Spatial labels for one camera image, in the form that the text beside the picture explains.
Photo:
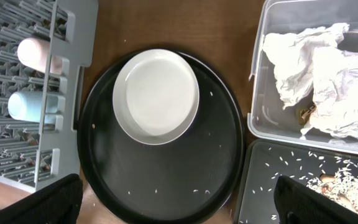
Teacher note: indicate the pink plastic cup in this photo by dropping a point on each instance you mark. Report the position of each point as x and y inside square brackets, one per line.
[33, 53]

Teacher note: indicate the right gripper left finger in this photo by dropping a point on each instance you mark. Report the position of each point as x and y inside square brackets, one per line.
[60, 202]

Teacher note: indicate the round black serving tray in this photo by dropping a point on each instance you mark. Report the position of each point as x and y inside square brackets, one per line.
[184, 181]

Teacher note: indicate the grey plastic dishwasher rack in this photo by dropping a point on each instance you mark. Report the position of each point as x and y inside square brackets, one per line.
[35, 155]

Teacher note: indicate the light grey round plate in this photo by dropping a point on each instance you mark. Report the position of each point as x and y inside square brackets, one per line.
[156, 97]

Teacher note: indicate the blue plastic cup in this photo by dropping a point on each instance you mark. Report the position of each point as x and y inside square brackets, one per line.
[27, 105]

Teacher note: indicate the white paper napkin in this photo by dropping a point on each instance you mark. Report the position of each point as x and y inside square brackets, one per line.
[311, 63]

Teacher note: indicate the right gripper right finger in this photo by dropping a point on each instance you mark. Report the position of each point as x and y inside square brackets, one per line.
[297, 204]

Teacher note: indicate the black rectangular tray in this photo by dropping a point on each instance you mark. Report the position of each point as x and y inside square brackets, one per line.
[266, 180]

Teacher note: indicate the food scraps and rice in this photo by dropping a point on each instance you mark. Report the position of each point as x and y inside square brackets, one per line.
[346, 186]

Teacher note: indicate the clear plastic storage bin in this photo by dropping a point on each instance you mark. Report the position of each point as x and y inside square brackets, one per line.
[268, 118]

